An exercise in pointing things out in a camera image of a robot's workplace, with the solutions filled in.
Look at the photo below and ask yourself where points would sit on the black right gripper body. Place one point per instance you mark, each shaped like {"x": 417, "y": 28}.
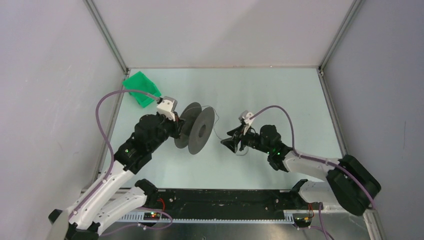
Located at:
{"x": 251, "y": 139}

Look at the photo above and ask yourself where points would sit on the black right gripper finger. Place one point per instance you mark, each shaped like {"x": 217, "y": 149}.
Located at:
{"x": 234, "y": 137}
{"x": 232, "y": 145}

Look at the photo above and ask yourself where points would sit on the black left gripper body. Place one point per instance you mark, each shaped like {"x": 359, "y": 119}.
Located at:
{"x": 168, "y": 128}

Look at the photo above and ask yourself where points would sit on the dark grey cable spool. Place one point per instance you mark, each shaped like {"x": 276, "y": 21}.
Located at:
{"x": 196, "y": 128}

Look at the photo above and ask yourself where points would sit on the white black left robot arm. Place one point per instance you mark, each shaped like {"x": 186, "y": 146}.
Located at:
{"x": 92, "y": 213}

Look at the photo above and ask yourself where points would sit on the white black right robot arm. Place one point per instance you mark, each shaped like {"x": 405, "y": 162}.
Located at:
{"x": 350, "y": 184}

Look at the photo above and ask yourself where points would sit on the green plastic bin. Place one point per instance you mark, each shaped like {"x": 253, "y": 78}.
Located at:
{"x": 140, "y": 82}

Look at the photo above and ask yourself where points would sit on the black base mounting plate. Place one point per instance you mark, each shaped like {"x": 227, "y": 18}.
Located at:
{"x": 227, "y": 204}

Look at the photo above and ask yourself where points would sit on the left controller circuit board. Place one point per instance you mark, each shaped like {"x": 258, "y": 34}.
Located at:
{"x": 151, "y": 216}

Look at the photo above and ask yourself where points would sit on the controller circuit board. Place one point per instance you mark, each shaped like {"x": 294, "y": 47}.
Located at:
{"x": 302, "y": 222}
{"x": 151, "y": 216}

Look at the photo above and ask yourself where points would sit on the right controller circuit board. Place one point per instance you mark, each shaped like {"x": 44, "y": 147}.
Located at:
{"x": 302, "y": 222}

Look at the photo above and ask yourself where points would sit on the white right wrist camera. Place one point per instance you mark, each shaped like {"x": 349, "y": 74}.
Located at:
{"x": 246, "y": 118}

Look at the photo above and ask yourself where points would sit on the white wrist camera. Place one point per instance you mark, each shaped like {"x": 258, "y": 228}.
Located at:
{"x": 246, "y": 118}
{"x": 166, "y": 107}

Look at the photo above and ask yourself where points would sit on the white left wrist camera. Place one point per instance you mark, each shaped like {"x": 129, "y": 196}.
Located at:
{"x": 166, "y": 107}

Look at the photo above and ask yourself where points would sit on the slotted white cable duct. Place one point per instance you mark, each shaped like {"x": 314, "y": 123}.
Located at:
{"x": 137, "y": 217}

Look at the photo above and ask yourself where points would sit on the aluminium frame rail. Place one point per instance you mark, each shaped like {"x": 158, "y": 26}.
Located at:
{"x": 106, "y": 34}

